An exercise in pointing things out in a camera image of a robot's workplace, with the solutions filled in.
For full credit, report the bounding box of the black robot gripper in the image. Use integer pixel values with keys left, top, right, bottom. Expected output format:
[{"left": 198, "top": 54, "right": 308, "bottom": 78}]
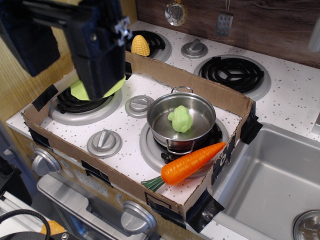
[{"left": 22, "top": 0, "right": 132, "bottom": 101}]

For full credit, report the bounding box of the light green toy broccoli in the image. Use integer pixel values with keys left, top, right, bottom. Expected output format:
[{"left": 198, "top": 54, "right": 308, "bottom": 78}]
[{"left": 167, "top": 105, "right": 193, "bottom": 133}]

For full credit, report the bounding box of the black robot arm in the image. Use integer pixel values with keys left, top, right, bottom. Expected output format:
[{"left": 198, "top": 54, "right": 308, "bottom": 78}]
[{"left": 0, "top": 0, "right": 132, "bottom": 101}]

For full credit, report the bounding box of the yellow toy corn cob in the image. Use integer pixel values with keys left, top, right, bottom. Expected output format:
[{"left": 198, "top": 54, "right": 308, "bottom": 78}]
[{"left": 131, "top": 34, "right": 151, "bottom": 57}]

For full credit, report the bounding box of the back left black burner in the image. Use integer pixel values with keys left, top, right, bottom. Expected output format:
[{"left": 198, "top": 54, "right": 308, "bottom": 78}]
[{"left": 126, "top": 30, "right": 172, "bottom": 62}]

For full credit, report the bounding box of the light green toy plate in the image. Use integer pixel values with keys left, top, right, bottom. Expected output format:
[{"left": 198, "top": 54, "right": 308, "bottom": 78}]
[{"left": 70, "top": 74, "right": 126, "bottom": 102}]

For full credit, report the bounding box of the front left black burner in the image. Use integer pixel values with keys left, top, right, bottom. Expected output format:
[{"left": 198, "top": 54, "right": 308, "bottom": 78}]
[{"left": 49, "top": 88, "right": 123, "bottom": 126}]

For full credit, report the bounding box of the hanging silver slotted spoon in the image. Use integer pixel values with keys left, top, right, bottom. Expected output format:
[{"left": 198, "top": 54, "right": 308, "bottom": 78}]
[{"left": 164, "top": 0, "right": 188, "bottom": 27}]

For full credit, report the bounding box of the silver stovetop knob upper middle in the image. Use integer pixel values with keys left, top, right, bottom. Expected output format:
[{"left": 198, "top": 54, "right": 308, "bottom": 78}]
[{"left": 125, "top": 95, "right": 155, "bottom": 119}]

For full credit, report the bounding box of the silver stovetop knob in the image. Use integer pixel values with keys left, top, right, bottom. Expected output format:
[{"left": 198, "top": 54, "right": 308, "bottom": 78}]
[
  {"left": 87, "top": 129, "right": 123, "bottom": 158},
  {"left": 181, "top": 38, "right": 209, "bottom": 59},
  {"left": 125, "top": 95, "right": 155, "bottom": 119}
]

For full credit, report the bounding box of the silver stovetop knob back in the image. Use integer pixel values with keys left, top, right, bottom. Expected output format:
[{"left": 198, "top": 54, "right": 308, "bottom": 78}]
[{"left": 181, "top": 38, "right": 209, "bottom": 59}]

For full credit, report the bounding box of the silver stovetop knob lower left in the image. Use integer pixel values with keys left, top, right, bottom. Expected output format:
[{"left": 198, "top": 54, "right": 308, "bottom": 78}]
[{"left": 87, "top": 129, "right": 123, "bottom": 158}]

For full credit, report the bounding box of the brown cardboard fence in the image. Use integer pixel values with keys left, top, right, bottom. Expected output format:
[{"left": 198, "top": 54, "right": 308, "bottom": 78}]
[{"left": 20, "top": 50, "right": 263, "bottom": 234}]

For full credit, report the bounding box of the silver metal pot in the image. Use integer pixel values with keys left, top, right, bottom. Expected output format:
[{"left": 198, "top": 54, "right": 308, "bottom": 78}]
[{"left": 146, "top": 86, "right": 216, "bottom": 155}]

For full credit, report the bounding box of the hanging silver spatula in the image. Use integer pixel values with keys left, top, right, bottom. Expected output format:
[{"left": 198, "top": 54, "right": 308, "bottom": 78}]
[{"left": 215, "top": 0, "right": 234, "bottom": 37}]

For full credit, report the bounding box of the silver oven knob left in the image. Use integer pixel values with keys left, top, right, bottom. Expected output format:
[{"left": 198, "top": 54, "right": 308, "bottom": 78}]
[{"left": 31, "top": 147, "right": 62, "bottom": 177}]

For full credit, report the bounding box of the silver oven knob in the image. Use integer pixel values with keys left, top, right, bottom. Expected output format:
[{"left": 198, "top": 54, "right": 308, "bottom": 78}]
[
  {"left": 31, "top": 147, "right": 62, "bottom": 177},
  {"left": 120, "top": 200, "right": 157, "bottom": 235}
]

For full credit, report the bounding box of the back right black burner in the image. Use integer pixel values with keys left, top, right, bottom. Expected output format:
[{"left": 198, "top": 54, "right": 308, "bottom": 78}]
[{"left": 194, "top": 54, "right": 272, "bottom": 101}]

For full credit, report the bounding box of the orange toy carrot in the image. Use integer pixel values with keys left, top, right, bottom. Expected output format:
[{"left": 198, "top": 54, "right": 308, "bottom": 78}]
[{"left": 141, "top": 142, "right": 226, "bottom": 192}]

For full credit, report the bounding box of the silver oven knob right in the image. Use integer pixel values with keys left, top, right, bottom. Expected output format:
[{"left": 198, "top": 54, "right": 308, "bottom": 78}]
[{"left": 120, "top": 200, "right": 157, "bottom": 235}]

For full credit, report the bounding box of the orange tape piece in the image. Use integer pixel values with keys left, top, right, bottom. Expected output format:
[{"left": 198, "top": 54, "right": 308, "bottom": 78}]
[{"left": 40, "top": 220, "right": 66, "bottom": 236}]

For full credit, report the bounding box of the grey toy sink basin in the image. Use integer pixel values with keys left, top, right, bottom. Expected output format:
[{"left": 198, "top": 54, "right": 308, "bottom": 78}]
[{"left": 213, "top": 123, "right": 320, "bottom": 240}]

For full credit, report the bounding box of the silver sink drain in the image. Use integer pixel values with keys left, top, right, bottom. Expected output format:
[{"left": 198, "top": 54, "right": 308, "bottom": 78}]
[{"left": 292, "top": 210, "right": 320, "bottom": 240}]

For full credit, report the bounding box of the silver oven door handle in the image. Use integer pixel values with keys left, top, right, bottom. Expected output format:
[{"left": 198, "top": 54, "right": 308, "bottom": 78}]
[{"left": 37, "top": 175, "right": 132, "bottom": 240}]

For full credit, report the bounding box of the black cable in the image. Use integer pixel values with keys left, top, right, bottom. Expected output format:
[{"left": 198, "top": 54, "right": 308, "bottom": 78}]
[{"left": 0, "top": 209, "right": 52, "bottom": 240}]

